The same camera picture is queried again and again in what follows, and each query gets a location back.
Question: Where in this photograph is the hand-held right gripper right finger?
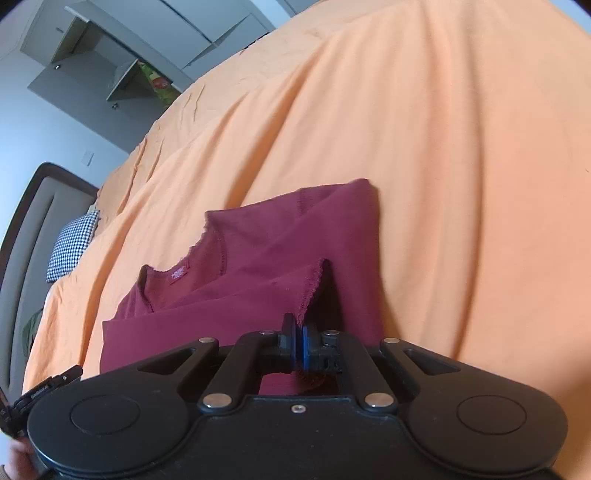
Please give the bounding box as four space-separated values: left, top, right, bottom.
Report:
302 322 463 412

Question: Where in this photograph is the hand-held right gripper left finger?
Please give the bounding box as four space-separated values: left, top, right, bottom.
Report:
137 314 304 412

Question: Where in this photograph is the maroon shirt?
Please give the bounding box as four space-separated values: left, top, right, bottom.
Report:
99 178 385 398

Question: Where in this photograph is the person's left hand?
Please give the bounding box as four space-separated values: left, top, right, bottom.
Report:
0 438 41 480

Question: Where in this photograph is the dark green cloth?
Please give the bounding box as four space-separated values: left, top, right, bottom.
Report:
22 308 45 352

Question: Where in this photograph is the checkered pillow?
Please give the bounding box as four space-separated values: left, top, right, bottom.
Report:
45 210 101 284

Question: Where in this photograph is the brown padded headboard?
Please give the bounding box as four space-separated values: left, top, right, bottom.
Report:
0 161 100 386

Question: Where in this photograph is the orange bed sheet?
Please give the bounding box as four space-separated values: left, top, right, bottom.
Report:
21 0 591 480

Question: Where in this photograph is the colourful snack packet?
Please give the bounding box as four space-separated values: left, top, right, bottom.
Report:
137 59 182 105

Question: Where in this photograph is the grey wardrobe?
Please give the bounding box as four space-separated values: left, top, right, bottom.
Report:
21 0 324 121

